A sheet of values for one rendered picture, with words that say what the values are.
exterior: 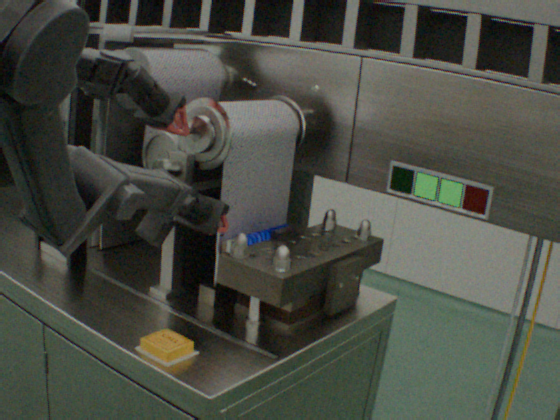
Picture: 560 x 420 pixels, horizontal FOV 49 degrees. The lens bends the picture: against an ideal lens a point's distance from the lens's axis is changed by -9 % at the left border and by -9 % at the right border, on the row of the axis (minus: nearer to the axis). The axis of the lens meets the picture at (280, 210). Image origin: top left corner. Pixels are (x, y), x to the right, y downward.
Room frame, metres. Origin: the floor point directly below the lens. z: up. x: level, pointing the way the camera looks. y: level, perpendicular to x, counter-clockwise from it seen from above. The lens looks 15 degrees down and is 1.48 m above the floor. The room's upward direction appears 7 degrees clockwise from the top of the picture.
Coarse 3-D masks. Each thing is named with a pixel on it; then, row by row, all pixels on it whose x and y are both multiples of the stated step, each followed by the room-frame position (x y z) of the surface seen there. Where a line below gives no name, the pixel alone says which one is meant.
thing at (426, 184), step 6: (420, 174) 1.41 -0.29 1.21; (420, 180) 1.41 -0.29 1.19; (426, 180) 1.40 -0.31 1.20; (432, 180) 1.39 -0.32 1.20; (420, 186) 1.41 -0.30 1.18; (426, 186) 1.40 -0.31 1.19; (432, 186) 1.39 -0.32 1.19; (420, 192) 1.41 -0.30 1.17; (426, 192) 1.40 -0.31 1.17; (432, 192) 1.39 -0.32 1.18; (432, 198) 1.39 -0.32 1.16
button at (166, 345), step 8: (152, 336) 1.06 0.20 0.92; (160, 336) 1.07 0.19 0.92; (168, 336) 1.07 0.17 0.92; (176, 336) 1.08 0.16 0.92; (144, 344) 1.05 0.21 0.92; (152, 344) 1.04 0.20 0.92; (160, 344) 1.04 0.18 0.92; (168, 344) 1.04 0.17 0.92; (176, 344) 1.05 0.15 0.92; (184, 344) 1.05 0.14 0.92; (192, 344) 1.06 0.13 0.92; (152, 352) 1.03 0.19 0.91; (160, 352) 1.02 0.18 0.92; (168, 352) 1.02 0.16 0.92; (176, 352) 1.03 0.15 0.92; (184, 352) 1.05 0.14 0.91; (168, 360) 1.02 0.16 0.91
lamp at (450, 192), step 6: (444, 180) 1.38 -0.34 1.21; (444, 186) 1.38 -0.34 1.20; (450, 186) 1.37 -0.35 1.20; (456, 186) 1.36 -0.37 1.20; (462, 186) 1.35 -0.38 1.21; (444, 192) 1.37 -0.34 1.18; (450, 192) 1.37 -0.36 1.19; (456, 192) 1.36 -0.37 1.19; (444, 198) 1.37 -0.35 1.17; (450, 198) 1.36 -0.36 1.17; (456, 198) 1.36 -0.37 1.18; (450, 204) 1.36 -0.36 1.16; (456, 204) 1.36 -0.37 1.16
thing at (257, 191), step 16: (256, 160) 1.39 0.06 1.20; (272, 160) 1.44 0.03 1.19; (288, 160) 1.49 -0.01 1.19; (224, 176) 1.31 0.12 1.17; (240, 176) 1.35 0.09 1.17; (256, 176) 1.40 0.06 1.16; (272, 176) 1.44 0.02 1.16; (288, 176) 1.49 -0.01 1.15; (224, 192) 1.31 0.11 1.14; (240, 192) 1.36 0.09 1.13; (256, 192) 1.40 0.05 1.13; (272, 192) 1.45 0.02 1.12; (288, 192) 1.50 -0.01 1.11; (240, 208) 1.36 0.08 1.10; (256, 208) 1.41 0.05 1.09; (272, 208) 1.45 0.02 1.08; (240, 224) 1.37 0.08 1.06; (256, 224) 1.41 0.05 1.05; (272, 224) 1.46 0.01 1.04; (224, 240) 1.33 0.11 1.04
